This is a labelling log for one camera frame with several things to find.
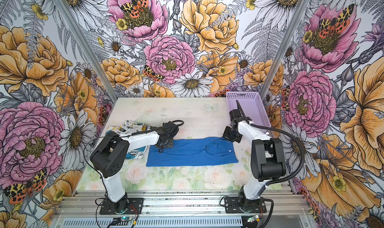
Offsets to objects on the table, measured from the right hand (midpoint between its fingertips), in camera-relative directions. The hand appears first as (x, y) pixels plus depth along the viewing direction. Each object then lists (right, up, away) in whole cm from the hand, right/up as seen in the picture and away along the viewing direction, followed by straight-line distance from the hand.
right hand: (227, 142), depth 91 cm
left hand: (-39, -3, +4) cm, 39 cm away
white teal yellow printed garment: (-64, +8, +8) cm, 65 cm away
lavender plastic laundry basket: (+23, +24, +24) cm, 41 cm away
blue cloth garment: (-21, -5, +3) cm, 22 cm away
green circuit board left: (-52, -32, -20) cm, 64 cm away
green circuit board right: (+9, -32, -20) cm, 38 cm away
